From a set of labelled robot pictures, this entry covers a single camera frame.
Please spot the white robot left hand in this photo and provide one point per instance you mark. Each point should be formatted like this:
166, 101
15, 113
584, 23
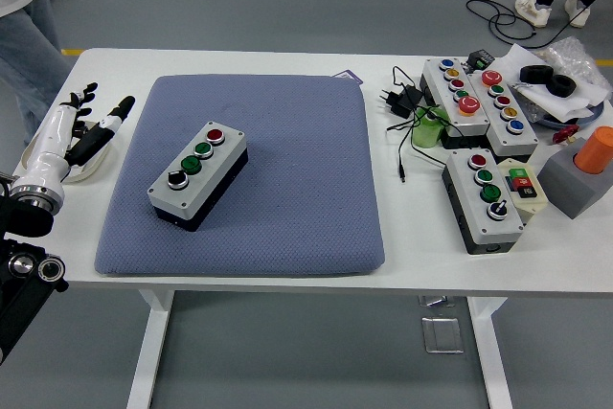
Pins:
50, 141

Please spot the four-button grey control box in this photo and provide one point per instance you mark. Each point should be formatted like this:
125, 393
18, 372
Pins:
160, 194
503, 229

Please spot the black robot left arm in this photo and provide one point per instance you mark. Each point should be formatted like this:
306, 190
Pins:
19, 222

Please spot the five-button box with emergency stop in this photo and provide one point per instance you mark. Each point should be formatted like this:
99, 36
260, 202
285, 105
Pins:
438, 74
507, 143

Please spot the cream oval tray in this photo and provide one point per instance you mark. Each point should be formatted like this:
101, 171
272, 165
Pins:
93, 172

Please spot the white table leg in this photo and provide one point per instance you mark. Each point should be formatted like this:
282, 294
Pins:
153, 342
491, 356

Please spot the blue-grey padded mat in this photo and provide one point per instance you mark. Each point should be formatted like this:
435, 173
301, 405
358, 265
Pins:
287, 165

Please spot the purple card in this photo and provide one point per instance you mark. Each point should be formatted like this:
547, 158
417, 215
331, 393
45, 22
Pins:
349, 76

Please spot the green cylinder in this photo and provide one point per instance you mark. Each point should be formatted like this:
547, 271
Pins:
426, 133

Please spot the small metal floor plate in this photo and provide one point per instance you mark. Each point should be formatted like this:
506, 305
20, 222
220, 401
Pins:
436, 302

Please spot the small black relay module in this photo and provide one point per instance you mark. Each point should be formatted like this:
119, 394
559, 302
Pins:
480, 59

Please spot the metal floor socket plate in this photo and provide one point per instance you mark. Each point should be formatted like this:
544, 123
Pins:
443, 334

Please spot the white foam sheet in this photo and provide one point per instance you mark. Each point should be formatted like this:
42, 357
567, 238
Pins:
515, 61

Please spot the white sneaker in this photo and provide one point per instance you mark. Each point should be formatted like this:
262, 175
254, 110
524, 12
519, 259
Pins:
577, 11
531, 9

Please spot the clear bubble wrap bag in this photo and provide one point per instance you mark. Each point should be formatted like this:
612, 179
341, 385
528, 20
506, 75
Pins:
574, 57

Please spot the red knob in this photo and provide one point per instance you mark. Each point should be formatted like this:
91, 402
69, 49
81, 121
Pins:
565, 133

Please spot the grey block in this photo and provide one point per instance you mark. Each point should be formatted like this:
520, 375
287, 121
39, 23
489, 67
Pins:
565, 184

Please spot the blue-grey round plate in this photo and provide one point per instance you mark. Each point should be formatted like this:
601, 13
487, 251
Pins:
594, 117

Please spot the orange cylinder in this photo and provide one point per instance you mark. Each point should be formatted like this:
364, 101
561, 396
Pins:
596, 150

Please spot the cream switch green red buttons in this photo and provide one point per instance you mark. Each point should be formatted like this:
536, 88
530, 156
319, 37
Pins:
523, 184

